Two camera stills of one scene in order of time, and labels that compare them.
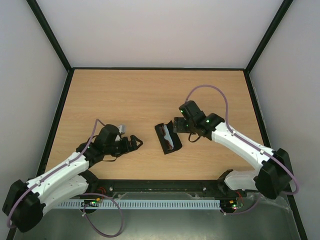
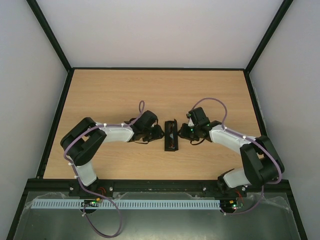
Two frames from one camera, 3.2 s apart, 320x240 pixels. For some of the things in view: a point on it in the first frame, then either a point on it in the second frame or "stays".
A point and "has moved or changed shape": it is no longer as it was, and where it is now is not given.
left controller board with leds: (91, 203) stays
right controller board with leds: (229, 205) stays
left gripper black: (127, 147) -> (158, 134)
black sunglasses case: (168, 139) has moved or changed shape
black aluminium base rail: (104, 188) stays
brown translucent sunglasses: (163, 131) -> (171, 127)
